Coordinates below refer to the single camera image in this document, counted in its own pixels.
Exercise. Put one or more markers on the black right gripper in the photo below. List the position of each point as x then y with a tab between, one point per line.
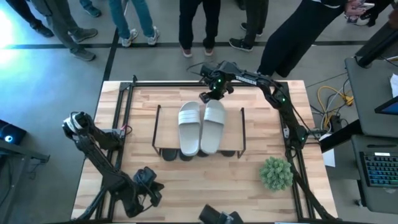
224	77

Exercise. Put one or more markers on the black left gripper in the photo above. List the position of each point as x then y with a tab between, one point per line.
140	200

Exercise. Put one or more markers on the white slide sandal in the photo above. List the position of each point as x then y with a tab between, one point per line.
189	127
214	126

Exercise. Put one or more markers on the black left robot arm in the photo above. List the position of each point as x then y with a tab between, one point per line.
99	165

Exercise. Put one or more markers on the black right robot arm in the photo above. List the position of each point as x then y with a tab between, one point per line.
280	99

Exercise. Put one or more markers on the person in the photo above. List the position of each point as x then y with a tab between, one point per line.
295	37
377	9
43	30
255	18
59	21
186	21
119	15
91	9

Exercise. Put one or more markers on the silver mounting plate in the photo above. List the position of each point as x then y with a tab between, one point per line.
286	133

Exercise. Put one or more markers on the green artificial plant white pot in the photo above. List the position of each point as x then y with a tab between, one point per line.
276	174

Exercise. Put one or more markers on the black power strip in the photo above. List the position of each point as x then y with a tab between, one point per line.
335	123

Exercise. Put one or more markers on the white paper sheet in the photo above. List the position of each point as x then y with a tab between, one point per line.
329	158

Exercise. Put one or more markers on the black metal stand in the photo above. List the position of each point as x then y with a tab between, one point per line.
25	154

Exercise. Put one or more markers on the black metal beam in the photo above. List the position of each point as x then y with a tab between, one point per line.
345	133

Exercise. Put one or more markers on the black device blue light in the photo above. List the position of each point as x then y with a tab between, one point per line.
12	132

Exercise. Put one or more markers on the black round pole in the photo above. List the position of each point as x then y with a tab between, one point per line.
376	46

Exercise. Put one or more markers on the black tablet blue screen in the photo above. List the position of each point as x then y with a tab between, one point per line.
390	107

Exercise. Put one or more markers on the backlit black keyboard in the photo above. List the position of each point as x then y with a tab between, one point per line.
381	169

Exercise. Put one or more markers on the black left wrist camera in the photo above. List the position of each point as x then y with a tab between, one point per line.
144	175

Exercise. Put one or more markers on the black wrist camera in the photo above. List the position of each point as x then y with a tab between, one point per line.
144	175
206	70

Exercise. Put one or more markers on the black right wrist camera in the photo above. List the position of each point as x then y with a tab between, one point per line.
206	70

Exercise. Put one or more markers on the black aluminium table frame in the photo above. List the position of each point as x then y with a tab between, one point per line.
161	84

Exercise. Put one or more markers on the wooden shelf black metal frame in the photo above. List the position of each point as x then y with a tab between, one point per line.
168	130

